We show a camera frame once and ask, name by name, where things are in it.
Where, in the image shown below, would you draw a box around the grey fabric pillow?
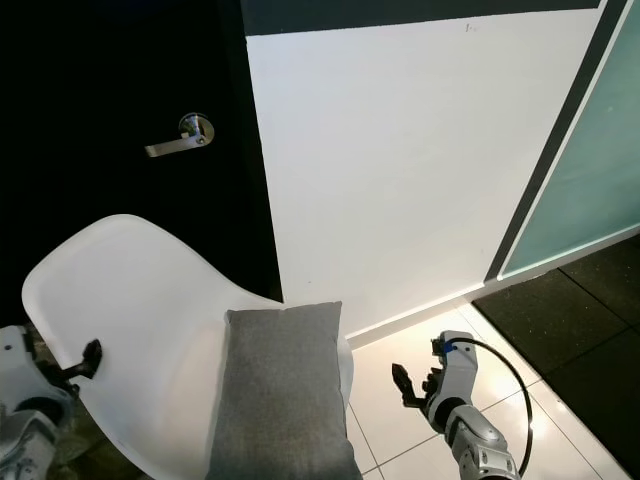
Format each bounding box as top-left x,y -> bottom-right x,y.
207,300 -> 362,480

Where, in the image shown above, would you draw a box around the frosted teal glass panel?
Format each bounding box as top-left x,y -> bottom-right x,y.
500,0 -> 640,280

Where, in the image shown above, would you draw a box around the black door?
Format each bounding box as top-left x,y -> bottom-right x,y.
0,0 -> 284,327

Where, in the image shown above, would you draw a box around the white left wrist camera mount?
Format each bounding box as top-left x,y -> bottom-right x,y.
0,325 -> 61,411

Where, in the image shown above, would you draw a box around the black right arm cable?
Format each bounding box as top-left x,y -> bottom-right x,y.
448,335 -> 535,477

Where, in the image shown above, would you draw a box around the silver lever door handle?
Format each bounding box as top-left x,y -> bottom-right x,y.
145,112 -> 216,159

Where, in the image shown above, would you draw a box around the black glass panel frame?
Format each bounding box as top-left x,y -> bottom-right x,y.
484,0 -> 633,284

